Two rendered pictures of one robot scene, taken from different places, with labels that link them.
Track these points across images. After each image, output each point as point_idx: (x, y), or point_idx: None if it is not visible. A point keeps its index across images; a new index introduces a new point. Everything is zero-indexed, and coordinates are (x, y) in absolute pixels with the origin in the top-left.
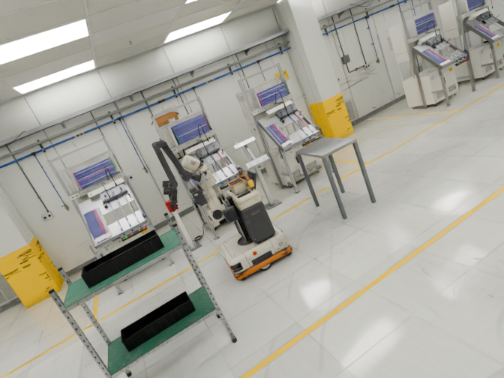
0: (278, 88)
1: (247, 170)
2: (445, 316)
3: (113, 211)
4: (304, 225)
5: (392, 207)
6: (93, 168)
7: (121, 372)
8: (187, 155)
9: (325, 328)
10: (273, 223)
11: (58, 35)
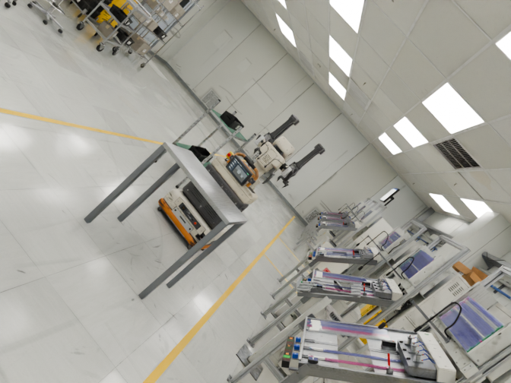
0: (484, 323)
1: None
2: (40, 80)
3: (344, 253)
4: (165, 248)
5: (61, 188)
6: (395, 235)
7: None
8: (289, 142)
9: (106, 127)
10: (195, 216)
11: (452, 103)
